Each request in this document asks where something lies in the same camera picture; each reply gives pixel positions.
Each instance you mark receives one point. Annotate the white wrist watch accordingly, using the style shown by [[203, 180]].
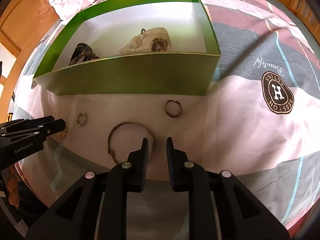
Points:
[[140, 42]]

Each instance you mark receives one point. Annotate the thin metal bangle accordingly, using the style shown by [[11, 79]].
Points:
[[110, 152]]

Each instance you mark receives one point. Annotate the green cardboard box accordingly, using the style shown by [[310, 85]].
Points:
[[137, 75]]

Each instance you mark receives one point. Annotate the black bangle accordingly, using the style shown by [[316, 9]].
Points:
[[82, 47]]

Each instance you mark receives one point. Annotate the small gold jewelry piece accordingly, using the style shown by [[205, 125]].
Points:
[[62, 134]]

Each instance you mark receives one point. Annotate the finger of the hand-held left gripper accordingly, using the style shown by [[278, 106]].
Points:
[[52, 127], [25, 123]]

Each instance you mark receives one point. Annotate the pink pillow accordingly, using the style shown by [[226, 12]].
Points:
[[70, 0]]

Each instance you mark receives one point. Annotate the wooden headboard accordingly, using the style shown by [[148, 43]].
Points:
[[20, 17]]

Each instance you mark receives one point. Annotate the person's left hand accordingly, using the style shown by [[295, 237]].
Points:
[[12, 183]]

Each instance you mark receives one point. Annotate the wooden footboard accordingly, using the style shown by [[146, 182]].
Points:
[[307, 10]]

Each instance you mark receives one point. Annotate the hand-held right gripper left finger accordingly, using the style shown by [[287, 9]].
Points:
[[143, 155]]

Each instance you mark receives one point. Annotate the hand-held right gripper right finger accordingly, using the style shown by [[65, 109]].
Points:
[[171, 160]]

